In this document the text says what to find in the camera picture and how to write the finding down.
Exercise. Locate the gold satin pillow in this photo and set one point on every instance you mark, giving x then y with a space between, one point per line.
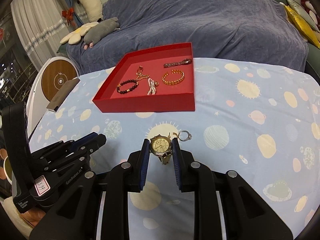
301 24

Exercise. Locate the red monkey plush toy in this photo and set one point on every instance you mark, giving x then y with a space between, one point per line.
306 4

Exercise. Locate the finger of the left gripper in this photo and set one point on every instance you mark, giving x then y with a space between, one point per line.
62 149
64 165

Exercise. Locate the light blue planet-print cloth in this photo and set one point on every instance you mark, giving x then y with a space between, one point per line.
260 120

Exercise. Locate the gold chain bangle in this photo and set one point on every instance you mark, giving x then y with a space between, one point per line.
174 77

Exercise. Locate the grey plush toy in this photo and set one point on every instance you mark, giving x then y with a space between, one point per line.
101 30

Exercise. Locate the white sheer curtain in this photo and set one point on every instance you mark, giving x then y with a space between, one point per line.
40 27

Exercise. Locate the brown flat pouch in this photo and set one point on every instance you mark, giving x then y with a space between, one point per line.
62 94

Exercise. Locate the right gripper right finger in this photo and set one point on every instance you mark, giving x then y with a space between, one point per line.
226 206

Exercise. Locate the white long plush toy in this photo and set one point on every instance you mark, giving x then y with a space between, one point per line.
93 9

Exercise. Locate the gold hoop earring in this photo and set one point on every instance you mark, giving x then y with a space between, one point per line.
182 135

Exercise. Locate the cream flower-shaped cushion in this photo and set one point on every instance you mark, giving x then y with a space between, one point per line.
76 36

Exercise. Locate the round wooden-top side table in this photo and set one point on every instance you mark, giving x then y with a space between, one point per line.
51 77

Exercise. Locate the silver wristwatch blue dial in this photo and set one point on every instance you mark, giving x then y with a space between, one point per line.
173 64

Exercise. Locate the gold wristwatch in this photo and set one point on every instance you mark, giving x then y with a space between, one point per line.
161 146

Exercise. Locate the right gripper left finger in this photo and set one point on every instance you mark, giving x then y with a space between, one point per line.
96 207

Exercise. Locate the red ribbon bow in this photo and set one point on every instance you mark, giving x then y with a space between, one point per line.
68 15

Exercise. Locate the red shallow cardboard tray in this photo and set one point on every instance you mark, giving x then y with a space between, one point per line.
135 84

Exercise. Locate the silver grey pillow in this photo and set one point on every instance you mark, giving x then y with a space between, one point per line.
309 16

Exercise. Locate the blue-grey velvet bed cover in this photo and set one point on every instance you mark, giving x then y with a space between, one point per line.
240 30

